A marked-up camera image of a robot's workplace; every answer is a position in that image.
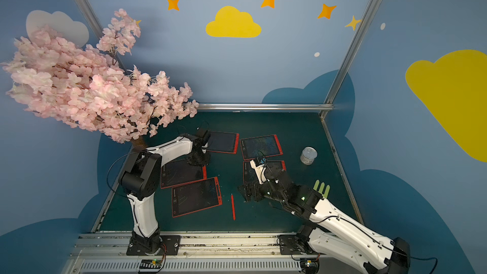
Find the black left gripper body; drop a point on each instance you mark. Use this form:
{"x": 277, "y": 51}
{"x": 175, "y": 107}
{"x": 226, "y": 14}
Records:
{"x": 198, "y": 158}

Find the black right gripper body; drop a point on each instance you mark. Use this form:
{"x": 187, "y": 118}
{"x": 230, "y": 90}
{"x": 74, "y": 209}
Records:
{"x": 257, "y": 191}

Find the red tablet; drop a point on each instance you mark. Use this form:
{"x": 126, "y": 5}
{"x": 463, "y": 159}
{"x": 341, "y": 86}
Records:
{"x": 223, "y": 142}
{"x": 268, "y": 146}
{"x": 249, "y": 174}
{"x": 179, "y": 172}
{"x": 194, "y": 197}

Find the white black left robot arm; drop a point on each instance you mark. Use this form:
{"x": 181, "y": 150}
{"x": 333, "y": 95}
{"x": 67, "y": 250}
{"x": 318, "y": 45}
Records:
{"x": 141, "y": 178}

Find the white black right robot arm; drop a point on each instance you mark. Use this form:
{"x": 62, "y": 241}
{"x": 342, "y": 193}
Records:
{"x": 327, "y": 230}

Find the silver tin can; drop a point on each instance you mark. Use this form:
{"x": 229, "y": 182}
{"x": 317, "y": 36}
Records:
{"x": 308, "y": 155}

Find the small circuit board right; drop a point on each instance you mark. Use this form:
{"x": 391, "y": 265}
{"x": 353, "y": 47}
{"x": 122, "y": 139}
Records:
{"x": 309, "y": 266}

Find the small circuit board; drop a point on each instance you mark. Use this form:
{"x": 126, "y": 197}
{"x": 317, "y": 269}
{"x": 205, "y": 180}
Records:
{"x": 150, "y": 266}
{"x": 309, "y": 266}

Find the small circuit board left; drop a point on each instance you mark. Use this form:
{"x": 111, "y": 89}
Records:
{"x": 150, "y": 266}

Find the pink cherry blossom tree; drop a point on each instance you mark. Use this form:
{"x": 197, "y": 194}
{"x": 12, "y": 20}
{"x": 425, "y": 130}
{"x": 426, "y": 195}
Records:
{"x": 86, "y": 88}

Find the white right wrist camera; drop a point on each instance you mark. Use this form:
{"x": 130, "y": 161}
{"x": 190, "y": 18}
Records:
{"x": 259, "y": 165}

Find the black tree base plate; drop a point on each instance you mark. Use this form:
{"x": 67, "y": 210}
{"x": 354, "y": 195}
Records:
{"x": 138, "y": 146}

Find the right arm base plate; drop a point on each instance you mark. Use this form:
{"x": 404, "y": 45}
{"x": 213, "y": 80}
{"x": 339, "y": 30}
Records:
{"x": 289, "y": 244}

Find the green rake wooden handle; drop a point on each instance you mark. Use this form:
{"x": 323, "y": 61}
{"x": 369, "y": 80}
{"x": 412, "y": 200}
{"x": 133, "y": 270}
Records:
{"x": 322, "y": 188}

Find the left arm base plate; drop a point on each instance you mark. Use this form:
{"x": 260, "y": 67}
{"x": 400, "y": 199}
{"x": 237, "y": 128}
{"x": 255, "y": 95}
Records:
{"x": 169, "y": 244}

